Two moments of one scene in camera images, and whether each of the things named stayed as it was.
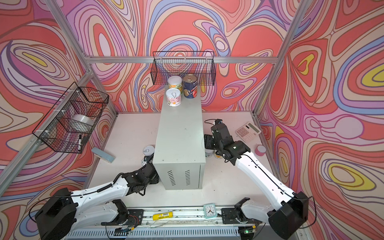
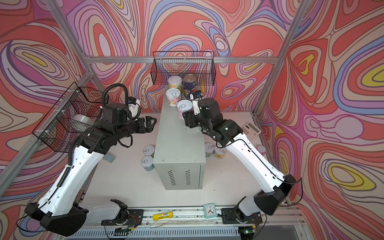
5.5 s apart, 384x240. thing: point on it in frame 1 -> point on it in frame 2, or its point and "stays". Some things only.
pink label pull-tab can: x=173 y=96 stays
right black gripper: x=208 y=139 -> x=189 y=117
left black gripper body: x=155 y=181 -> x=131 y=127
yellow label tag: x=163 y=215 stays
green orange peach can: x=175 y=82 stays
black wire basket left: x=71 y=127 stays
